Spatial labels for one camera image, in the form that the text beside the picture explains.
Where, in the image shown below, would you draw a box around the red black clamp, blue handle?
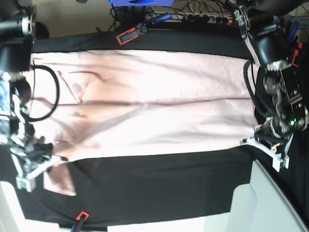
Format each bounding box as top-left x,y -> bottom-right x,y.
116,13 -> 172,45

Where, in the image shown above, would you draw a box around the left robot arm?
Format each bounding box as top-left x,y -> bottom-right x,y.
234,0 -> 309,171

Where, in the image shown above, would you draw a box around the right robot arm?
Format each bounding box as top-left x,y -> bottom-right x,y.
0,0 -> 66,180

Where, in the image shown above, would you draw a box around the black table cloth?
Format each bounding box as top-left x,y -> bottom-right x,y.
15,31 -> 309,232

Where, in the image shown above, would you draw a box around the pink T-shirt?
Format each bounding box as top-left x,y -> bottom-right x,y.
21,49 -> 263,197

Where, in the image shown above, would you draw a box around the red clamp edge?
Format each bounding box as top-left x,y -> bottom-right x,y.
70,211 -> 89,232
292,42 -> 303,67

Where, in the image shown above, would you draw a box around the red clamp front edge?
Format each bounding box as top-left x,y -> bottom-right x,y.
70,211 -> 89,232

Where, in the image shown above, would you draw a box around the blue plastic box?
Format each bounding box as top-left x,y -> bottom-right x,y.
109,0 -> 175,6

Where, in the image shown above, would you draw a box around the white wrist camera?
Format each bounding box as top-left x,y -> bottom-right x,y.
16,176 -> 36,192
272,156 -> 290,173

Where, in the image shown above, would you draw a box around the black power strip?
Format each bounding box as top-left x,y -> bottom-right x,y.
180,14 -> 234,25

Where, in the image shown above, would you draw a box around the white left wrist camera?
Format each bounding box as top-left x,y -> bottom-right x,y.
272,156 -> 290,173

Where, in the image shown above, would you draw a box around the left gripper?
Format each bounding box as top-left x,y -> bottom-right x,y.
240,118 -> 294,164

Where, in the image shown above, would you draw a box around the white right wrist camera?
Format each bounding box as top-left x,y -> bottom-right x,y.
16,176 -> 36,192

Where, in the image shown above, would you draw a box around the red clamp right edge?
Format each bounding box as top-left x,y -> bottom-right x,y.
292,42 -> 303,67

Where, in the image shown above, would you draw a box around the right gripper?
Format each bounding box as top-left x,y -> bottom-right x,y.
10,139 -> 68,179

